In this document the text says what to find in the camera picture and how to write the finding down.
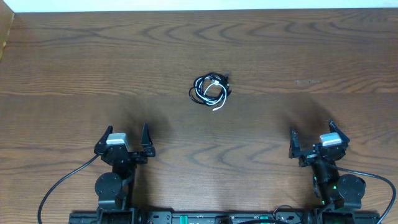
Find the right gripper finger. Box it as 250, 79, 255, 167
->
289, 128, 300, 157
328, 119, 349, 143

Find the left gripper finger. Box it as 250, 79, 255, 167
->
96, 126, 113, 149
141, 123, 154, 152

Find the white usb cable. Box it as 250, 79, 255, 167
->
198, 79, 228, 112

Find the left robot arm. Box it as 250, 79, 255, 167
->
94, 124, 156, 223

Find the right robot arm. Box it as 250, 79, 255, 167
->
289, 120, 366, 223

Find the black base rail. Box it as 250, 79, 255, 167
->
68, 209, 379, 224

